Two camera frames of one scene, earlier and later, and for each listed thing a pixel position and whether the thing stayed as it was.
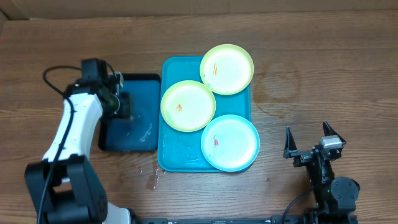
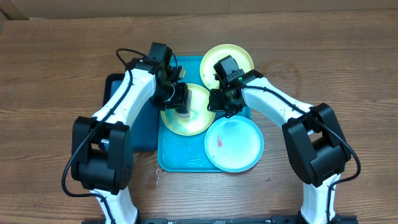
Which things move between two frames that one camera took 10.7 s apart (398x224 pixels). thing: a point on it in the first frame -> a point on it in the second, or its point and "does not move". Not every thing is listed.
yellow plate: [226, 69] does not move
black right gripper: [306, 155] -> [216, 101]
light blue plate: [230, 143] does not move
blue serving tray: [180, 151] does not move
